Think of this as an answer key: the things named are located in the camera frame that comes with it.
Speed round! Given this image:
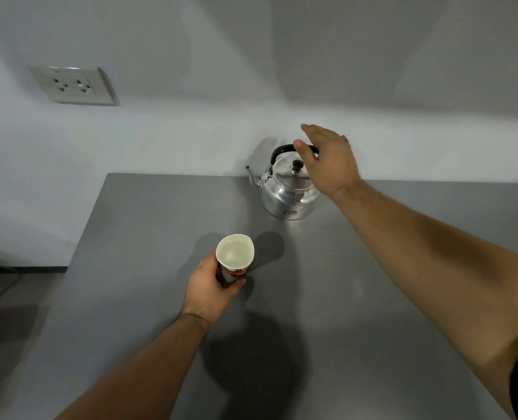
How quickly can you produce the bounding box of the white wall socket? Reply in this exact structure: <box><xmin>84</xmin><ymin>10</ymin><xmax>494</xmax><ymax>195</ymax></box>
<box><xmin>28</xmin><ymin>66</ymin><xmax>120</xmax><ymax>106</ymax></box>

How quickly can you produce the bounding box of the person's right hand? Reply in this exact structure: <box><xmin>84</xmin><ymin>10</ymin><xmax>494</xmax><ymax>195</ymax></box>
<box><xmin>293</xmin><ymin>123</ymin><xmax>362</xmax><ymax>199</ymax></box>

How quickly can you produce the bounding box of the paper cup with red print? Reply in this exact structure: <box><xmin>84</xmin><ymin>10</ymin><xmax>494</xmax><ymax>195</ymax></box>
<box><xmin>215</xmin><ymin>234</ymin><xmax>255</xmax><ymax>285</ymax></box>

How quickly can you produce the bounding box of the silver metal kettle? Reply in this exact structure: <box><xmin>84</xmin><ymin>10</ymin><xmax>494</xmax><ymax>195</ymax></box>
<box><xmin>245</xmin><ymin>144</ymin><xmax>322</xmax><ymax>221</ymax></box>

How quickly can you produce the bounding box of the person's left forearm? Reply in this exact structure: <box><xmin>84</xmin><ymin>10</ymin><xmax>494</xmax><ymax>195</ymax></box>
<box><xmin>54</xmin><ymin>313</ymin><xmax>210</xmax><ymax>420</ymax></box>

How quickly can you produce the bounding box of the person's right forearm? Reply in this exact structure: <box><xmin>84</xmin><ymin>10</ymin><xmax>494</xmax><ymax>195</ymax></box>
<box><xmin>332</xmin><ymin>180</ymin><xmax>518</xmax><ymax>420</ymax></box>

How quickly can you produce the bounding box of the person's left hand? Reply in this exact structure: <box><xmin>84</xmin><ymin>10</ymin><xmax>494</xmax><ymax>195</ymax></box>
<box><xmin>181</xmin><ymin>252</ymin><xmax>247</xmax><ymax>326</ymax></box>

